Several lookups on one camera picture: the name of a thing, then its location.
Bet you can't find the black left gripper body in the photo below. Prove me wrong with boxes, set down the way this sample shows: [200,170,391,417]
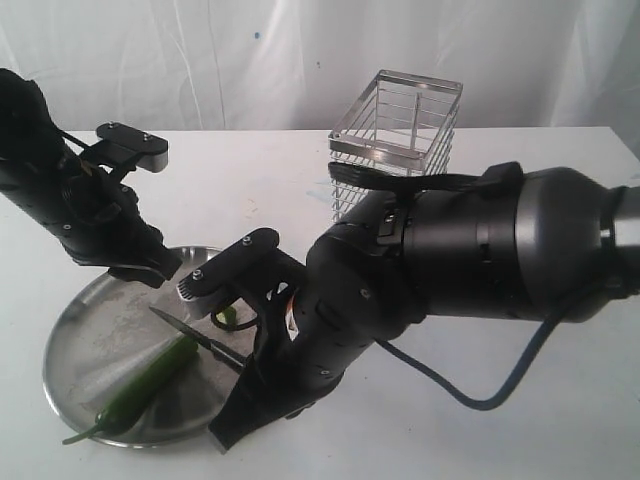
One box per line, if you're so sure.
[59,169,165,270]

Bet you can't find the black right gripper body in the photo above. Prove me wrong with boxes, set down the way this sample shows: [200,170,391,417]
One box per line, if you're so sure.
[246,281,380,415]

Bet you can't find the black handled knife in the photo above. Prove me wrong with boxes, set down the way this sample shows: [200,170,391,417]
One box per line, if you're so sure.
[149,306,246,374]

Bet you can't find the green vegetable piece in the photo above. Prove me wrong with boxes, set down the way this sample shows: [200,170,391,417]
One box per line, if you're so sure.
[212,306,239,332]

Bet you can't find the green cucumber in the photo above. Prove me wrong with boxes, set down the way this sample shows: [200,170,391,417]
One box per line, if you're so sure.
[61,336,198,446]

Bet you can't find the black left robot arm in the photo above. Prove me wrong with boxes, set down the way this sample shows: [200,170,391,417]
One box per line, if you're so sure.
[1,69,181,288]

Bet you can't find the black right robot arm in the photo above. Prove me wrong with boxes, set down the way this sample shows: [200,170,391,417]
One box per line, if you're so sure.
[209,162,639,450]

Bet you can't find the round steel plate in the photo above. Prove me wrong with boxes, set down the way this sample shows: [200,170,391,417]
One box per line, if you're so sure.
[43,246,255,448]

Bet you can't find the white backdrop curtain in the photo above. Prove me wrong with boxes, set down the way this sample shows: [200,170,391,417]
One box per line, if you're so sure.
[1,1,639,138]

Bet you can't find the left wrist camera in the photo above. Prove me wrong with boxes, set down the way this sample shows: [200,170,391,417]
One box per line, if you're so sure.
[80,122,169,173]

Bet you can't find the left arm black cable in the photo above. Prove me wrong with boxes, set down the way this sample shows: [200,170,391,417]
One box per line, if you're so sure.
[49,124,101,171]

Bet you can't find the chrome wire utensil rack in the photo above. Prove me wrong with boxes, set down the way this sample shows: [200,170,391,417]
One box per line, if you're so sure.
[327,68,464,224]

